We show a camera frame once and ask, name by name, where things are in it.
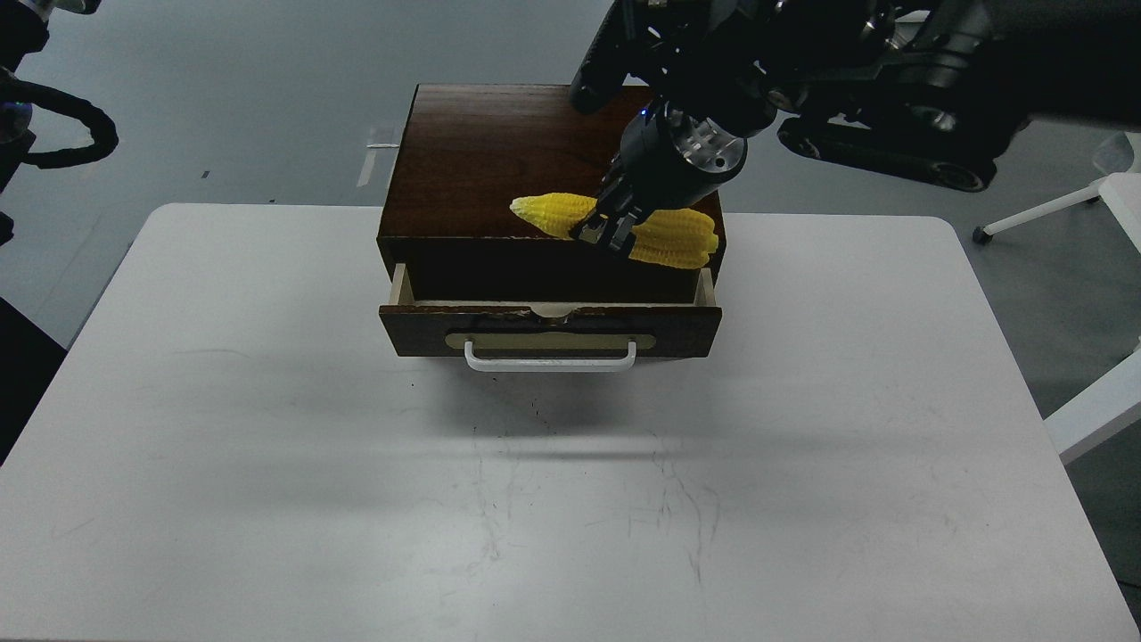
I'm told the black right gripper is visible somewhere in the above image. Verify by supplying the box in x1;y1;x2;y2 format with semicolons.
568;1;778;255

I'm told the yellow corn cob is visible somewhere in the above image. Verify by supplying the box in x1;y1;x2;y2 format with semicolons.
509;193;722;269

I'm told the white drawer handle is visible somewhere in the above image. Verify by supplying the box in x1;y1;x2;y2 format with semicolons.
464;340;638;374

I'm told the dark wooden drawer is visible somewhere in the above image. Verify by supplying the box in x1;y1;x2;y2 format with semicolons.
379;265;725;360

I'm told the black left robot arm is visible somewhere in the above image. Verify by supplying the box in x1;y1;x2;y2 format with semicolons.
1;1;102;188

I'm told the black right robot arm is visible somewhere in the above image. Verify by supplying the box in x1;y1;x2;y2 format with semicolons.
571;1;1140;255

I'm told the dark wooden drawer cabinet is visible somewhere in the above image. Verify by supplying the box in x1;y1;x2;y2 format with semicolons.
378;84;699;303

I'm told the white wheeled stand base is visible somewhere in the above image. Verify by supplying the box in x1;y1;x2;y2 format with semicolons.
973;133;1140;249

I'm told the white side table edge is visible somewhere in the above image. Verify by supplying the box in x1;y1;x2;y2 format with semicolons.
1044;350;1140;465

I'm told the black corrugated left cable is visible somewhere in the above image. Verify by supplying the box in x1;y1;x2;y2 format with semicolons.
0;76;119;170

